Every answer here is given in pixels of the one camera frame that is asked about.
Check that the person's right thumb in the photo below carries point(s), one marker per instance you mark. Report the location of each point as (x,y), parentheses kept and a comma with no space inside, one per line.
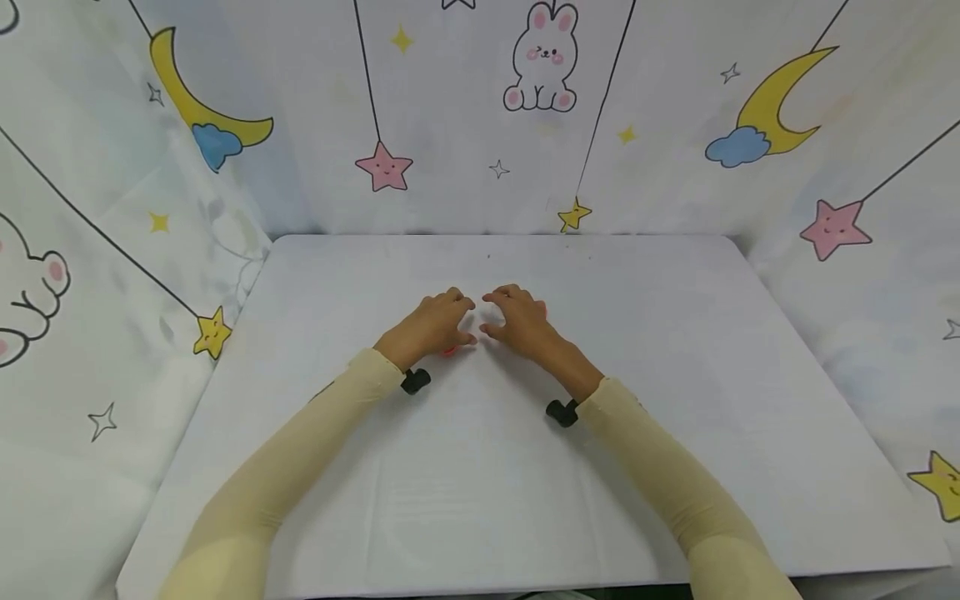
(495,331)

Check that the person's left thumb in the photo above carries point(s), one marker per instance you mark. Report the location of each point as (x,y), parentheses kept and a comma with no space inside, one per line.
(461,339)

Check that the person's left fingers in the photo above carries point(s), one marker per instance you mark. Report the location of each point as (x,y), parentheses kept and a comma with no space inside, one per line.
(452,302)

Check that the small red object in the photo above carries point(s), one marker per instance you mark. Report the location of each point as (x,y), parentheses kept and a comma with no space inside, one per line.
(448,351)

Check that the black wrist band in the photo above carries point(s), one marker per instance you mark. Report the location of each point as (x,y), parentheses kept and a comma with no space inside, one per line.
(562,412)
(415,381)

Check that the person's right fingers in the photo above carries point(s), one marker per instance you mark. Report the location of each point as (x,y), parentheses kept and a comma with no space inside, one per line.
(511,297)

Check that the person's left hand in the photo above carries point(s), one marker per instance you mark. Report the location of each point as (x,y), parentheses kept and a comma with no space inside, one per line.
(424,329)

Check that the person's right forearm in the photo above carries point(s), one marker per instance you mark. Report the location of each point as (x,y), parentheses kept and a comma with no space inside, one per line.
(667,475)

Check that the person's left forearm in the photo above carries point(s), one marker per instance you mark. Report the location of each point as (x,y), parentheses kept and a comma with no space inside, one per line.
(300,467)

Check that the person's right hand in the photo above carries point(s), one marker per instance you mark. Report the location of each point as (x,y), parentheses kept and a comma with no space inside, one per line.
(534,333)

